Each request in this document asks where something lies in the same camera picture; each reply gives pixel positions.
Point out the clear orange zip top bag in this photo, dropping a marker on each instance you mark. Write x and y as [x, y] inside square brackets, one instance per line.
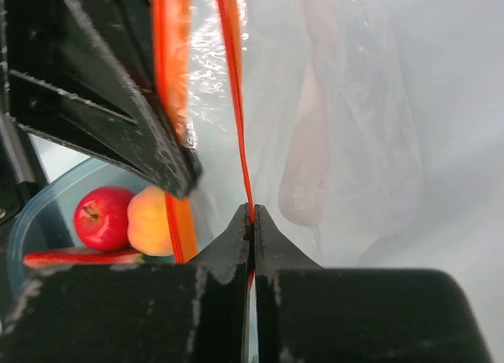
[450, 53]

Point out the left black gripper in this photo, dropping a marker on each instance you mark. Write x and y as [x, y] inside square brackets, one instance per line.
[80, 73]

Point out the red toy apple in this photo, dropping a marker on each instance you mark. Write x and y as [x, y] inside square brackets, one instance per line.
[101, 218]

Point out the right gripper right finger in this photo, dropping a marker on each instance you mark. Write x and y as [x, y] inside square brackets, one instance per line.
[307, 313]

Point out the orange toy peach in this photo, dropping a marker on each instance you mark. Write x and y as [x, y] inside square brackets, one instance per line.
[148, 227]

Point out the blue transparent plastic tub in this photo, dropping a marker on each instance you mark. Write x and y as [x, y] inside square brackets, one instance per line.
[46, 222]

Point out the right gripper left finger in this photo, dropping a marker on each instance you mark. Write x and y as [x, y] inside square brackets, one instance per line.
[142, 312]

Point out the toy watermelon slice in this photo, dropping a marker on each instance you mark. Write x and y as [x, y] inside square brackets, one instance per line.
[80, 256]

